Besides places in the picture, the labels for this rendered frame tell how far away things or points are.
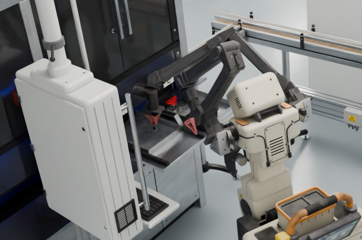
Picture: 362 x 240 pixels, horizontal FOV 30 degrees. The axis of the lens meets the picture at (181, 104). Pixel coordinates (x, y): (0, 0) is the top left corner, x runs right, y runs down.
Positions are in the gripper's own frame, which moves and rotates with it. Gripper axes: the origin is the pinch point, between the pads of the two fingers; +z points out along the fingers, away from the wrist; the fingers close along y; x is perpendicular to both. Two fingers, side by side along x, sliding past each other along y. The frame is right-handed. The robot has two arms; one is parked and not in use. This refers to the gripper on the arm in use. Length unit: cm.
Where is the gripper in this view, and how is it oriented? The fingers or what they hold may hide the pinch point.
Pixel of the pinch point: (154, 122)
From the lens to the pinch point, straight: 350.3
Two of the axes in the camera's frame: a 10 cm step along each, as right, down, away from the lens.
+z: 0.7, 8.4, 5.4
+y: -8.9, -2.0, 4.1
